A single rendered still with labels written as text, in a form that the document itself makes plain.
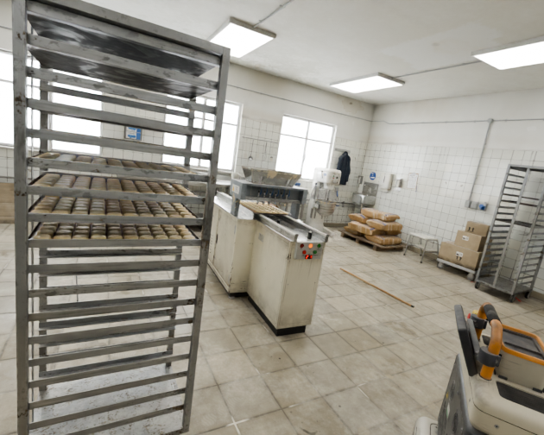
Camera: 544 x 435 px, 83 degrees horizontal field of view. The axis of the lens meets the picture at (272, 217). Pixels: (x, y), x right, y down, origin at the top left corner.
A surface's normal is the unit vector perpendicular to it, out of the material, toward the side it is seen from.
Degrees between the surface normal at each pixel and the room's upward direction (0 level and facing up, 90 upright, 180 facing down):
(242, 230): 90
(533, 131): 90
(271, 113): 90
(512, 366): 92
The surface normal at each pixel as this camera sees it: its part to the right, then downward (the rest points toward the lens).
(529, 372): -0.47, 0.14
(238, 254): 0.43, 0.23
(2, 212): 0.48, -0.17
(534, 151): -0.88, -0.04
